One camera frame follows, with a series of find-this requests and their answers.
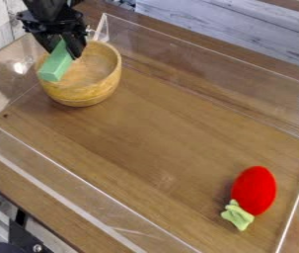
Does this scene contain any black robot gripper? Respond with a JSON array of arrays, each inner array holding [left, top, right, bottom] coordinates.
[[16, 0, 87, 59]]

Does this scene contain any red plush strawberry toy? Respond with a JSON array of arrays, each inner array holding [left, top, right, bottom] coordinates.
[[220, 166, 276, 231]]

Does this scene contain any green rectangular block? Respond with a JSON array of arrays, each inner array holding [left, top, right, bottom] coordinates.
[[39, 41, 72, 82]]

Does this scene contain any black clamp with cable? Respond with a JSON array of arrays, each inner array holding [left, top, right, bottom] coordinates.
[[0, 210, 53, 253]]

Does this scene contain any clear acrylic tray wall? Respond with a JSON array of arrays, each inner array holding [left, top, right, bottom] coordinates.
[[0, 15, 299, 253]]

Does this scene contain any clear acrylic corner bracket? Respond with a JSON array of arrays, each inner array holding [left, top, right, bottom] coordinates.
[[85, 13, 110, 42]]

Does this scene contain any brown wooden bowl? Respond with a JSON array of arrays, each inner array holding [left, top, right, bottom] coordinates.
[[36, 42, 122, 108]]

